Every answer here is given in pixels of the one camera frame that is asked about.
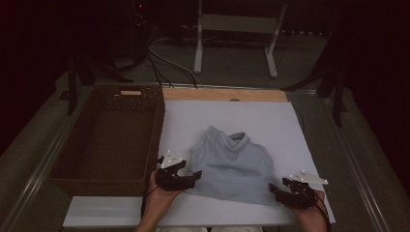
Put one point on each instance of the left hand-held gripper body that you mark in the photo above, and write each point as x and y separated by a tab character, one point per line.
172	184

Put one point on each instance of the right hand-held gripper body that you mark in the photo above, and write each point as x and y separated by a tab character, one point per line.
301	198

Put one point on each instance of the light blue shirt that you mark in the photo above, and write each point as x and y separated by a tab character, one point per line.
232	170

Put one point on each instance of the brown wicker basket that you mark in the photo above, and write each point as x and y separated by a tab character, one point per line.
112	145

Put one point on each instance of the person's right hand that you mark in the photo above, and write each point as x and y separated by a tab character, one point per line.
311	216

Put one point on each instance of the person's left hand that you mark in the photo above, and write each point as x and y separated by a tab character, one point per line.
158	203

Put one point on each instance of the white table board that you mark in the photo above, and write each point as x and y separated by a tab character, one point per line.
225	112

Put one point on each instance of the black tripod stand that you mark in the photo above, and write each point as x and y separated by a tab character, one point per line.
338	96
71	90

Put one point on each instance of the dark equipment with red light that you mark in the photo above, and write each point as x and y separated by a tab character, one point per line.
140	19

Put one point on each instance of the white metal stand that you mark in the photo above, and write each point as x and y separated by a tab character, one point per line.
240	24

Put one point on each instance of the metal floor rail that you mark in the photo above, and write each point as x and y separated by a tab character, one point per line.
257	87
35	180
358	175

